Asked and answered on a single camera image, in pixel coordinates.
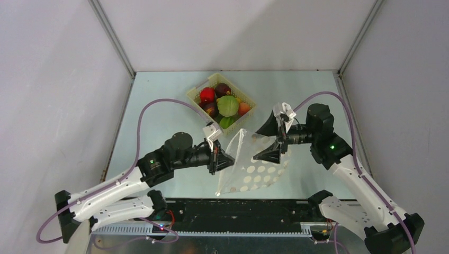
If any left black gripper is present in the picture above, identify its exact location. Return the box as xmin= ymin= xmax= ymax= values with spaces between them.
xmin=173 ymin=137 xmax=237 ymax=175

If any clear zip top bag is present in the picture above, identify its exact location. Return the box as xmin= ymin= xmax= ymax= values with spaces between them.
xmin=215 ymin=129 xmax=291 ymax=196

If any dark red apple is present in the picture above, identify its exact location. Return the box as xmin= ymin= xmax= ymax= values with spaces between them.
xmin=202 ymin=102 xmax=219 ymax=119

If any green cabbage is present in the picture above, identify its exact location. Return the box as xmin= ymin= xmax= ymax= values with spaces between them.
xmin=217 ymin=95 xmax=239 ymax=117

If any red yellow apple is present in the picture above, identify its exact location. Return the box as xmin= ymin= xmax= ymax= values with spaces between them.
xmin=214 ymin=83 xmax=232 ymax=98

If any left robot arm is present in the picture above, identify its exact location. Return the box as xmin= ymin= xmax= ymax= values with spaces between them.
xmin=55 ymin=132 xmax=235 ymax=243

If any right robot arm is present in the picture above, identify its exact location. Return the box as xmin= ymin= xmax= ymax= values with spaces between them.
xmin=254 ymin=103 xmax=424 ymax=253

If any green leafy vegetable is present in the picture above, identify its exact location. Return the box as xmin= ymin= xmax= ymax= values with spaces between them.
xmin=219 ymin=116 xmax=235 ymax=129

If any orange peach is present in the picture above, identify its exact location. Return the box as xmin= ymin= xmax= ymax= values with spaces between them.
xmin=238 ymin=102 xmax=252 ymax=116

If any cream perforated plastic basket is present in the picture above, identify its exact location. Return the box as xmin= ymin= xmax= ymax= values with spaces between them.
xmin=186 ymin=72 xmax=256 ymax=135

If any red bell pepper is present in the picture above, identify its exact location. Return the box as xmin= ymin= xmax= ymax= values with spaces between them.
xmin=199 ymin=87 xmax=215 ymax=103

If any small circuit board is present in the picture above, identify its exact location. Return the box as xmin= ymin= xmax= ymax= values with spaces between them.
xmin=151 ymin=225 xmax=170 ymax=234

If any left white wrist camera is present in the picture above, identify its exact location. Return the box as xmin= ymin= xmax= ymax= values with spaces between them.
xmin=203 ymin=122 xmax=222 ymax=142

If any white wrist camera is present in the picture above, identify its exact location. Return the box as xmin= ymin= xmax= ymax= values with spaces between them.
xmin=203 ymin=122 xmax=222 ymax=142
xmin=273 ymin=102 xmax=297 ymax=123

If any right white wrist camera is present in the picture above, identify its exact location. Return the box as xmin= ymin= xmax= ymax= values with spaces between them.
xmin=273 ymin=102 xmax=297 ymax=123

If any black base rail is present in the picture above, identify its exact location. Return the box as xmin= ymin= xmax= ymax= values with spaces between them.
xmin=149 ymin=198 xmax=328 ymax=233

